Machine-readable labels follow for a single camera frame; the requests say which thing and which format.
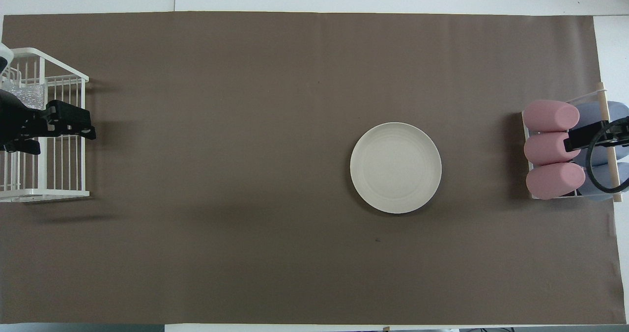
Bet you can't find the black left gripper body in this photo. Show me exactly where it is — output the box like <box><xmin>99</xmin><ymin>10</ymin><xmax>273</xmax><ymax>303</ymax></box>
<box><xmin>0</xmin><ymin>89</ymin><xmax>50</xmax><ymax>151</ymax></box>

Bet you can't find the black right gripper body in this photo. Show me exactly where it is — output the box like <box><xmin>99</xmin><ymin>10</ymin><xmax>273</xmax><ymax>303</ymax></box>
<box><xmin>608</xmin><ymin>117</ymin><xmax>629</xmax><ymax>148</ymax></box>

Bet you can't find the cream round plate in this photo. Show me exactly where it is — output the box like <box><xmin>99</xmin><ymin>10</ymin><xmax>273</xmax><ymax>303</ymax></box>
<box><xmin>350</xmin><ymin>122</ymin><xmax>442</xmax><ymax>215</ymax></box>

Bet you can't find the blue plastic cup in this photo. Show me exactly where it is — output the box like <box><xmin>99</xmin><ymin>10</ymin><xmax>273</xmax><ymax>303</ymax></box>
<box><xmin>577</xmin><ymin>163</ymin><xmax>629</xmax><ymax>201</ymax></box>
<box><xmin>572</xmin><ymin>145</ymin><xmax>629</xmax><ymax>168</ymax></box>
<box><xmin>575</xmin><ymin>101</ymin><xmax>629</xmax><ymax>129</ymax></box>

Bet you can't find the cup holder with wooden rod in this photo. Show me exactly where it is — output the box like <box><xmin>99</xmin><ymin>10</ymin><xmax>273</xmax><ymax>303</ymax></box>
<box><xmin>521</xmin><ymin>82</ymin><xmax>624</xmax><ymax>204</ymax></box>

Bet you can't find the pink plastic cup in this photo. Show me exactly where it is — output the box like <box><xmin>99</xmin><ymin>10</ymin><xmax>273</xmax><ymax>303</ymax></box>
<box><xmin>526</xmin><ymin>163</ymin><xmax>586</xmax><ymax>200</ymax></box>
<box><xmin>524</xmin><ymin>132</ymin><xmax>582</xmax><ymax>166</ymax></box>
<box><xmin>522</xmin><ymin>100</ymin><xmax>580</xmax><ymax>132</ymax></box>

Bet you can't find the brown table mat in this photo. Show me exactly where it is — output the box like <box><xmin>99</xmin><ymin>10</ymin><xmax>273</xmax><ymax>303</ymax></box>
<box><xmin>0</xmin><ymin>11</ymin><xmax>627</xmax><ymax>325</ymax></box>

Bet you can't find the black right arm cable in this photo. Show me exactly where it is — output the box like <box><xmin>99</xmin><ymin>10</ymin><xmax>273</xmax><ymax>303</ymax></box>
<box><xmin>585</xmin><ymin>120</ymin><xmax>629</xmax><ymax>194</ymax></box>

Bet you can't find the white wire dish rack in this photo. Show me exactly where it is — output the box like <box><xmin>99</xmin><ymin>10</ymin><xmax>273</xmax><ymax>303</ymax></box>
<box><xmin>0</xmin><ymin>47</ymin><xmax>90</xmax><ymax>203</ymax></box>

